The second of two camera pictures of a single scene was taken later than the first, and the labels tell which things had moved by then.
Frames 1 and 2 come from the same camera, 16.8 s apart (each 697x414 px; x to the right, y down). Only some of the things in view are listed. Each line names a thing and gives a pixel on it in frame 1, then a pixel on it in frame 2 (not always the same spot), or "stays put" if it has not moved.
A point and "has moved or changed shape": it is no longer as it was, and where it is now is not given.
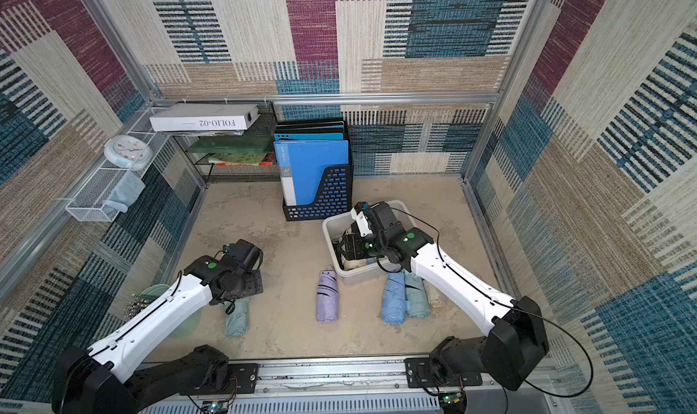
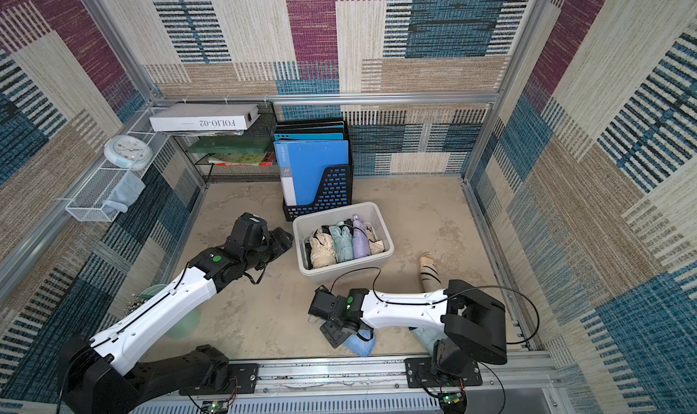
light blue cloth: x=125 y=192 stays put
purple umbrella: x=327 y=302 has moved or changed shape
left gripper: x=255 y=285 → x=279 y=247
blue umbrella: x=394 y=303 has moved or changed shape
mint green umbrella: x=237 y=323 has moved or changed shape
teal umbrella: x=416 y=293 → x=428 y=337
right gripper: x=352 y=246 → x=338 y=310
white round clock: x=128 y=152 stays put
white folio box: x=204 y=117 stays put
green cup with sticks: x=149 y=295 stays put
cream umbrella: x=349 y=264 → x=322 y=249
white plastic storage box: x=332 y=228 → x=341 y=238
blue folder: x=300 y=166 stays put
